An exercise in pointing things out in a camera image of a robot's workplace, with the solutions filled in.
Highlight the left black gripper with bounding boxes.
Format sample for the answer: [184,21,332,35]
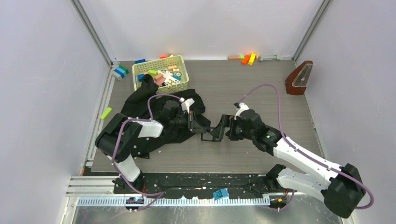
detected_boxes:
[170,110,205,133]

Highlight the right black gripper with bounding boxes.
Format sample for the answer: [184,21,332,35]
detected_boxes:
[211,114,255,141]

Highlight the black square box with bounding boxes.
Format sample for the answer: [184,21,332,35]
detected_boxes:
[200,126,225,142]

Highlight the black button shirt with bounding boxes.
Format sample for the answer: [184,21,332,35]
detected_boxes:
[121,74,211,157]

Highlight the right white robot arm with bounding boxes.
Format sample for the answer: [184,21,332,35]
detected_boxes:
[210,109,367,218]

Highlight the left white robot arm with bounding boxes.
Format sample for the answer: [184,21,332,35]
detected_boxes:
[95,98,211,193]

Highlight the toy blocks in basket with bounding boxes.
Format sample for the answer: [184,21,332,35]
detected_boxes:
[137,65,182,86]

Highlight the blue toy brick front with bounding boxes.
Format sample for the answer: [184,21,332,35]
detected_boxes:
[213,189,229,201]

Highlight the pale green plastic basket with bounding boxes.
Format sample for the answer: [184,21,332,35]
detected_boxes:
[132,55,189,94]

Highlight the tan wooden block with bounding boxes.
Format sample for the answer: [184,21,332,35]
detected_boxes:
[228,56,240,60]

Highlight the lime green block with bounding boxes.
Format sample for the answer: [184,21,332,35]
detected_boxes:
[99,107,112,120]

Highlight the stacked blue green bricks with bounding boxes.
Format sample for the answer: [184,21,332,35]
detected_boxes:
[112,65,129,80]

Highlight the brown wooden metronome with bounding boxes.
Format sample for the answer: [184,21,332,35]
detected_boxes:
[285,61,313,96]

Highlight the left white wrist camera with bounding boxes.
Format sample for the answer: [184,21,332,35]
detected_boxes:
[179,98,195,113]

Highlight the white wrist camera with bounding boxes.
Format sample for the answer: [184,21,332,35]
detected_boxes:
[179,98,195,113]
[234,102,249,120]

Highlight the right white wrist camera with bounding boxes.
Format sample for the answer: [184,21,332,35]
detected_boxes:
[234,102,249,120]

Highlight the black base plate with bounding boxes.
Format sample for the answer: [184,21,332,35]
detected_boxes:
[113,173,292,199]

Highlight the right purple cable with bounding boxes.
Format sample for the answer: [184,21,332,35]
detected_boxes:
[236,83,375,210]

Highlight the orange block at wall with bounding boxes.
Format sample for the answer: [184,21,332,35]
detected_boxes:
[241,55,251,65]

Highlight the yellow block at wall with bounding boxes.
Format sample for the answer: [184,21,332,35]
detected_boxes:
[248,53,256,65]

